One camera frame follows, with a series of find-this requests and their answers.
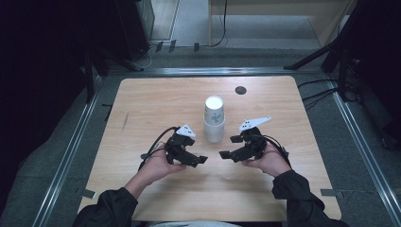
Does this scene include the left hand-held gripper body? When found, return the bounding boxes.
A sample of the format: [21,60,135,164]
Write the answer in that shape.
[164,123,198,166]

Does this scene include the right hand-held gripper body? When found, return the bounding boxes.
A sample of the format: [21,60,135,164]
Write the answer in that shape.
[237,115,272,161]

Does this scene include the stack of white paper cups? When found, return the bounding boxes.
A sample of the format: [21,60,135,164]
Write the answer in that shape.
[202,95,227,144]

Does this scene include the person's left hand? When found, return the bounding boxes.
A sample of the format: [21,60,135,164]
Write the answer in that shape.
[137,145,187,186]

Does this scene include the person's right hand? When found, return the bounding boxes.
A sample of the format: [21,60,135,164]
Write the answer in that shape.
[241,143,293,179]

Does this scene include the person's grey clothing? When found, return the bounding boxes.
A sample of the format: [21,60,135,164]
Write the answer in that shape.
[146,219,242,227]

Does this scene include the grey tape strip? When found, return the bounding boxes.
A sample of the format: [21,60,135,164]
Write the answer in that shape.
[78,187,96,200]
[320,187,340,198]

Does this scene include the black tripod stand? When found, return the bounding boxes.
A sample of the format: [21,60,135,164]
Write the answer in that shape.
[283,0,373,103]

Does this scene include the black metal stand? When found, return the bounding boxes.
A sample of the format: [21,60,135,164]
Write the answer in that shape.
[82,48,110,103]

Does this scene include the black cabinet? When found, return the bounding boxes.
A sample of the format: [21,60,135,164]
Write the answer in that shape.
[114,0,156,61]

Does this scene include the light wooden furniture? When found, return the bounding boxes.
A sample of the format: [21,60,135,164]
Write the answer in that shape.
[207,0,358,48]

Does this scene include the right hand-held gripper black cable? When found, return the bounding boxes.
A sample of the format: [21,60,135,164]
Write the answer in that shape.
[260,134,292,167]

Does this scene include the long metal floor rail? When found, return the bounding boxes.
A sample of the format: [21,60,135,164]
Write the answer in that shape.
[107,66,323,78]
[31,91,101,227]
[325,79,401,227]

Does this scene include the black floor cables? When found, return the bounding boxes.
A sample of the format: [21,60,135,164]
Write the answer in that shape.
[297,78,340,112]

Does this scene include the white floor cable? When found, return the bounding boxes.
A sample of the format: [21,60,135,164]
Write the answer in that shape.
[131,44,159,70]

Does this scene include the black hanging cable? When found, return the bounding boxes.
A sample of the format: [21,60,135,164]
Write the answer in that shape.
[210,0,229,48]

